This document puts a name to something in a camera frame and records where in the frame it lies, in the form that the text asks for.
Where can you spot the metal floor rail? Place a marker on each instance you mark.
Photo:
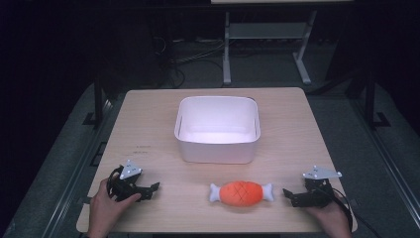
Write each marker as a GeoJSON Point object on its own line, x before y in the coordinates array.
{"type": "Point", "coordinates": [82, 165]}
{"type": "Point", "coordinates": [389, 165]}

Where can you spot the person's left hand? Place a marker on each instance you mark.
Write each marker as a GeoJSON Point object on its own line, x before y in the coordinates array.
{"type": "Point", "coordinates": [105, 211]}

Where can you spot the white metal desk frame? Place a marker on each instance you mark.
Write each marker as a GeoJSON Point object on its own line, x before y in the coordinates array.
{"type": "Point", "coordinates": [264, 31]}

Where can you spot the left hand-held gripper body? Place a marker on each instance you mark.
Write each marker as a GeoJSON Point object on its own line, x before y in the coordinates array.
{"type": "Point", "coordinates": [123, 189]}

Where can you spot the white plastic bin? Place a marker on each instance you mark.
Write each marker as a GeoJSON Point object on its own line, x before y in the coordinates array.
{"type": "Point", "coordinates": [218, 132]}

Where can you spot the orange plush meat toy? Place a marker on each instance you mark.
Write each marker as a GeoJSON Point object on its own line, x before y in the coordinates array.
{"type": "Point", "coordinates": [241, 193]}

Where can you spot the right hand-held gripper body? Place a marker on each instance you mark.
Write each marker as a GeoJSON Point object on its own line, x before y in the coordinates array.
{"type": "Point", "coordinates": [319, 193]}

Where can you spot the black metal stand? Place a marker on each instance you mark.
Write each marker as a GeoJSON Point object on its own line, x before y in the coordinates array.
{"type": "Point", "coordinates": [98, 102]}
{"type": "Point", "coordinates": [369, 99]}

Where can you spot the person's right hand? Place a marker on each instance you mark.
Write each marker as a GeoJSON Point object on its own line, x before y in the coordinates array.
{"type": "Point", "coordinates": [330, 221]}

